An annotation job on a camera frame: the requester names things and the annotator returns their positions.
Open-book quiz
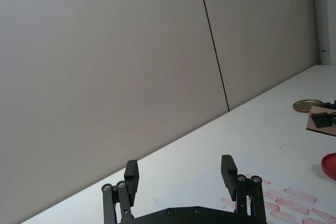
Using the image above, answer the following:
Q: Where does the white paper with red prints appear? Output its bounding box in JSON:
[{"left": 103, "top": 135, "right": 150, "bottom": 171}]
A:
[{"left": 151, "top": 150, "right": 336, "bottom": 224}]

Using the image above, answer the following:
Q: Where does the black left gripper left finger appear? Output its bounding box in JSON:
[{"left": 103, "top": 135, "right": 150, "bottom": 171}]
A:
[{"left": 101, "top": 159, "right": 140, "bottom": 224}]

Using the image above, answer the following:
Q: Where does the black block stamp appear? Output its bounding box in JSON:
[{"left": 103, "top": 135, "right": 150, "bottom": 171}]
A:
[{"left": 309, "top": 112, "right": 336, "bottom": 129}]

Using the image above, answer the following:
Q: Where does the round red lid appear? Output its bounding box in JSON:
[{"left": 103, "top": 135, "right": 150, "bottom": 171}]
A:
[{"left": 321, "top": 152, "right": 336, "bottom": 182}]

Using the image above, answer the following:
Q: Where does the flat brown cardboard piece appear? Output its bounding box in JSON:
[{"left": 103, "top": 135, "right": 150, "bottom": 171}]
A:
[{"left": 305, "top": 105, "right": 336, "bottom": 137}]

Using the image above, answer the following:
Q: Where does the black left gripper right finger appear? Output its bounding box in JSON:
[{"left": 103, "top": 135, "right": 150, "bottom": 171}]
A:
[{"left": 221, "top": 154, "right": 267, "bottom": 224}]

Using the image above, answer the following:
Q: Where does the round gold metal lid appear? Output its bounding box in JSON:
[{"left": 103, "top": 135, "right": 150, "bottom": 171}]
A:
[{"left": 292, "top": 99, "right": 323, "bottom": 113}]

